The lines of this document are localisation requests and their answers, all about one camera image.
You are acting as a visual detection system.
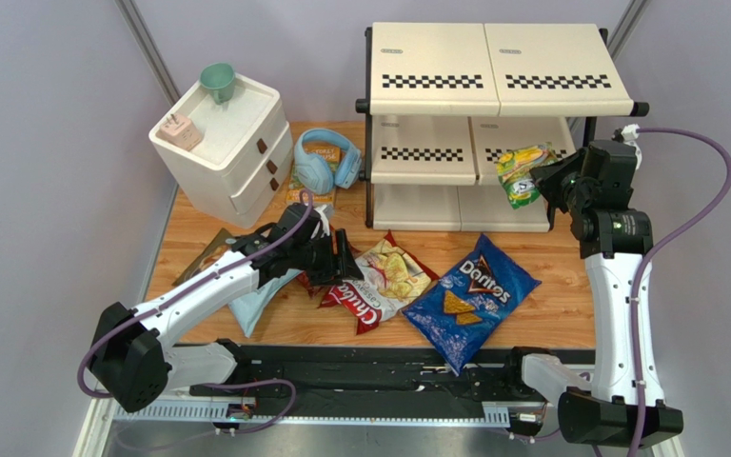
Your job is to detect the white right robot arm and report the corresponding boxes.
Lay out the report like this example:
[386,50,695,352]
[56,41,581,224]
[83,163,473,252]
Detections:
[517,140,684,450]

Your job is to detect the blue Doritos chips bag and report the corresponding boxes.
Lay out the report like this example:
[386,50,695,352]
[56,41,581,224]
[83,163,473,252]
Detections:
[402,234,541,375]

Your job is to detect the pink power adapter cube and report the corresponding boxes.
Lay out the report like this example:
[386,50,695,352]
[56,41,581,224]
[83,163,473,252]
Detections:
[155,113,204,151]

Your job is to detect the red Doritos chips bag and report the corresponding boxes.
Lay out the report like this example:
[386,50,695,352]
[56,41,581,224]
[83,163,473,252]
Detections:
[295,271,334,298]

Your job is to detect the white three-drawer cabinet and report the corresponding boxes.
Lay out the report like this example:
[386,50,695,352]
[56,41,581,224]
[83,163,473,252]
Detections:
[148,75,293,229]

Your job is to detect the orange green book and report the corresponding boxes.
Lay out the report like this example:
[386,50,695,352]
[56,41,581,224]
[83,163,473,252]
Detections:
[285,142,342,206]

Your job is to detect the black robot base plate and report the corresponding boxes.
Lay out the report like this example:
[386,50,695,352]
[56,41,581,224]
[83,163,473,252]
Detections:
[230,346,543,399]

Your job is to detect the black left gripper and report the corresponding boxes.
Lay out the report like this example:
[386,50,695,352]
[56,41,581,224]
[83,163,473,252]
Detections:
[290,228,365,288]

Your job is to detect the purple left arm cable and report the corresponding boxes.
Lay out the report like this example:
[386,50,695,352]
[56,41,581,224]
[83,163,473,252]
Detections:
[76,189,316,436]

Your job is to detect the light blue snack bag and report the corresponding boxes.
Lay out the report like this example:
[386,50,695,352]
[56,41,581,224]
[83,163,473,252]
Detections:
[228,269,301,338]

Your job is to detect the green Foxs snack bag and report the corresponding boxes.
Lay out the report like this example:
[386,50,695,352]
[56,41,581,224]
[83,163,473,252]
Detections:
[495,142,558,209]

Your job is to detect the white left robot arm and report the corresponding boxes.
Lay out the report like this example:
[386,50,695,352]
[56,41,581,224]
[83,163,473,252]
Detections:
[77,203,364,412]

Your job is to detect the green plastic cup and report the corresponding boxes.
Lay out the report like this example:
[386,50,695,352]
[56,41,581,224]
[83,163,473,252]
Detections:
[199,63,236,105]

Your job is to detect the white red Chuba chips bag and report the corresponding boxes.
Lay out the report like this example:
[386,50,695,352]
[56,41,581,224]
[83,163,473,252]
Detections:
[320,232,439,335]

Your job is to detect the brown snack bag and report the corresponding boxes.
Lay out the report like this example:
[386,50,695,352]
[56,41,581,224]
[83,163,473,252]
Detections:
[171,228,236,287]

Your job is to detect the light blue headphones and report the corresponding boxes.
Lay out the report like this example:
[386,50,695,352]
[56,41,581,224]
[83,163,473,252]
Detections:
[293,129,363,194]

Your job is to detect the cream three-tier shelf rack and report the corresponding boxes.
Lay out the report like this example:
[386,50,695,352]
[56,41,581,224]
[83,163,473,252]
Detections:
[356,22,649,232]

